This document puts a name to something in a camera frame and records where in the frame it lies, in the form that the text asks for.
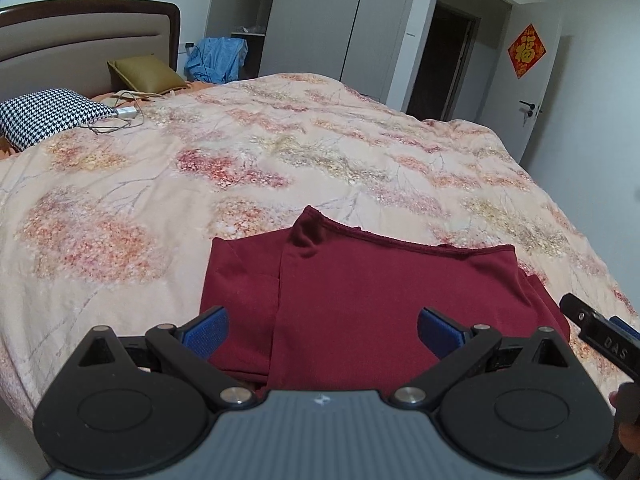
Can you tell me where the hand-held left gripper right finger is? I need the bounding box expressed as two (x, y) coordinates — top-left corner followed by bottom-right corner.
(390, 307), (577, 409)

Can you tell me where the grey built-in wardrobe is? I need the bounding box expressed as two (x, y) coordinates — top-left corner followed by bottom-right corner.
(207, 0), (441, 106)

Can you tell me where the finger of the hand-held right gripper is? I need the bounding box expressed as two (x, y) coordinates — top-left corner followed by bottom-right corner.
(560, 294), (601, 338)
(609, 316), (640, 340)

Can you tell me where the white room door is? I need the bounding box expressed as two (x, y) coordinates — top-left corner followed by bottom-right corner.
(480, 0), (573, 166)

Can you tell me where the padded bed headboard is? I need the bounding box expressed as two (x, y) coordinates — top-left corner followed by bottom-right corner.
(0, 1), (181, 98)

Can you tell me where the floral beige blanket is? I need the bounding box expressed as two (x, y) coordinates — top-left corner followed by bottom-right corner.
(0, 73), (640, 411)

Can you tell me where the black door handle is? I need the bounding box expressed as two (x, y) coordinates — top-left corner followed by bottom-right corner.
(519, 100), (542, 128)

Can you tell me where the person's right hand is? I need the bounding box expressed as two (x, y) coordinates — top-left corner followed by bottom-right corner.
(608, 382), (640, 458)

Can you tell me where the power bank with cable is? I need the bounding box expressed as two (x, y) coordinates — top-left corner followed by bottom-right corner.
(85, 90), (166, 135)

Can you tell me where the dark red long-sleeved sweater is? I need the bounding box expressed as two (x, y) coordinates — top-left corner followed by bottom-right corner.
(200, 205), (572, 393)

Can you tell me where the houndstooth pillow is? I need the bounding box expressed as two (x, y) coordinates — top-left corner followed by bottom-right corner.
(0, 89), (118, 152)

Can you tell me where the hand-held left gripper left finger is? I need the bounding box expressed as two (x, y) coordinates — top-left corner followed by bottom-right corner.
(74, 306), (259, 410)

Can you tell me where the olive green pillow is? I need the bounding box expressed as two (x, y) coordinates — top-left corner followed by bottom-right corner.
(107, 55), (188, 93)

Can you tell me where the red diamond door decoration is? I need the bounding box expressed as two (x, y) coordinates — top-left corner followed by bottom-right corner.
(507, 23), (547, 79)

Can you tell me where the blue garment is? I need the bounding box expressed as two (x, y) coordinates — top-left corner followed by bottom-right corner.
(184, 36), (248, 84)

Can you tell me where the white door frame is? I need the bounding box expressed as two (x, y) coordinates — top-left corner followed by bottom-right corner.
(400, 0), (521, 123)

